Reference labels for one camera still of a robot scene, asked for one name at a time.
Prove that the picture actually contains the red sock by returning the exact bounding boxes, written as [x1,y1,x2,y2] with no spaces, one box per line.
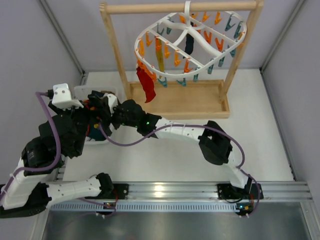
[136,66,156,103]

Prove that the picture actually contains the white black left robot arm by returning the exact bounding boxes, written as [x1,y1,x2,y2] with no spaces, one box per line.
[0,87,119,219]

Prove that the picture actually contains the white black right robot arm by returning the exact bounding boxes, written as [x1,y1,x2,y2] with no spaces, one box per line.
[111,99,263,203]

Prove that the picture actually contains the pile of socks in basket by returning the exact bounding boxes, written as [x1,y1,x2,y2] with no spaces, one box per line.
[84,90,118,142]

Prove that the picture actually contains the wooden hanger rack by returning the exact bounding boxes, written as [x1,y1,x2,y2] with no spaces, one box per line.
[99,0,264,120]

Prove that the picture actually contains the white round clip hanger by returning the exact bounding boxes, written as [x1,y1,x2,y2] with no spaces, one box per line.
[134,1,248,82]

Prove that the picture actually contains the white plastic basket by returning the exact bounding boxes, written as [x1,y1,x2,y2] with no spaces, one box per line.
[74,85,119,145]

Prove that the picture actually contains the olive yellow sock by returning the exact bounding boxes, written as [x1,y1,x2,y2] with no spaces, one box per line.
[155,48,165,72]

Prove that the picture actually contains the dark navy sock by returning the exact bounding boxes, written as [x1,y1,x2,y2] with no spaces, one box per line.
[184,34,195,55]

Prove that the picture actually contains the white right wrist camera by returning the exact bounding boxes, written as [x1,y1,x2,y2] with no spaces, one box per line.
[103,93,119,112]

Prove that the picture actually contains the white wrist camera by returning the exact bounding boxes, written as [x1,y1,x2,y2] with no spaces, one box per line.
[103,93,119,112]
[51,83,84,110]

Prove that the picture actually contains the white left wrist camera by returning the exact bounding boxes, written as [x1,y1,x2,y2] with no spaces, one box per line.
[51,83,84,110]

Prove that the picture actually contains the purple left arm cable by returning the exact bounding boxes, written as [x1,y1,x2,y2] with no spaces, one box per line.
[0,91,117,218]

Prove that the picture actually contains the aluminium mounting rail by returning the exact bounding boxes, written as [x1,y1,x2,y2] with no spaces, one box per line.
[39,181,313,202]

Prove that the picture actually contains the white slotted cable duct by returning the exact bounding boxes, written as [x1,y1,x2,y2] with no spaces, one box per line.
[50,201,240,213]

